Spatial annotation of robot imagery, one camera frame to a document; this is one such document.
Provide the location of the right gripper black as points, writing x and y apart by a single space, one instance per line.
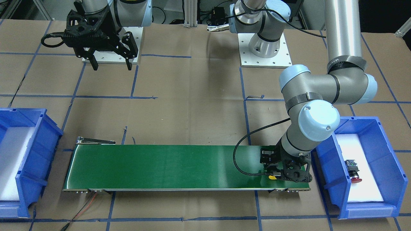
113 38

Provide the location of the red mushroom push button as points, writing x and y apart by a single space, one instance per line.
352 168

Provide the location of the aluminium frame post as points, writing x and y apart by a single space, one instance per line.
190 11

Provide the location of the blue plastic bin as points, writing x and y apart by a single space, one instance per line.
33 172
387 171

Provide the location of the green conveyor belt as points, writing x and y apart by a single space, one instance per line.
111 167

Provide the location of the white foam pad bin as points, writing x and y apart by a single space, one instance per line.
366 190
12 150

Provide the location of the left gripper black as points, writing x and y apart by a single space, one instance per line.
275 156

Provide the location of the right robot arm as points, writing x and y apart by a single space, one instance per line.
125 13

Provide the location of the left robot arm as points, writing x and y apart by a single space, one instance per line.
309 98

